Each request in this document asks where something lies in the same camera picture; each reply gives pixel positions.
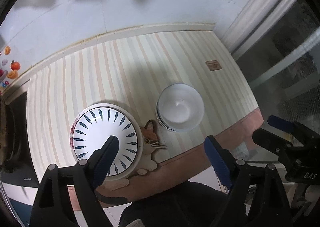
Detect white plate blue leaf pattern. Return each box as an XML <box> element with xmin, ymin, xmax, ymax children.
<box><xmin>72</xmin><ymin>107</ymin><xmax>139</xmax><ymax>177</ymax></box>

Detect white bowl front blue rim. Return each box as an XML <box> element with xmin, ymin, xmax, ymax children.
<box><xmin>157</xmin><ymin>83</ymin><xmax>204</xmax><ymax>132</ymax></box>

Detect white plate pink floral print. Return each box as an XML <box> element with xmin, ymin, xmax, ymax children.
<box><xmin>69</xmin><ymin>103</ymin><xmax>144</xmax><ymax>183</ymax></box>

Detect plain white bowl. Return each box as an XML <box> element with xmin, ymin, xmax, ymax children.
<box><xmin>155</xmin><ymin>103</ymin><xmax>175</xmax><ymax>132</ymax></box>

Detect black induction cooktop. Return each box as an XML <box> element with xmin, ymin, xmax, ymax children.
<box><xmin>1</xmin><ymin>92</ymin><xmax>39</xmax><ymax>187</ymax></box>

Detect brown label patch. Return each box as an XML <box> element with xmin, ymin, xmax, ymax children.
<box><xmin>205</xmin><ymin>60</ymin><xmax>222</xmax><ymax>71</ymax></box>

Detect striped cat print table mat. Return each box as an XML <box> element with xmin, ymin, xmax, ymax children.
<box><xmin>27</xmin><ymin>31</ymin><xmax>263</xmax><ymax>202</ymax></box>

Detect colourful wall stickers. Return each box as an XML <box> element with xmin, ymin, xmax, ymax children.
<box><xmin>0</xmin><ymin>45</ymin><xmax>21</xmax><ymax>95</ymax></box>

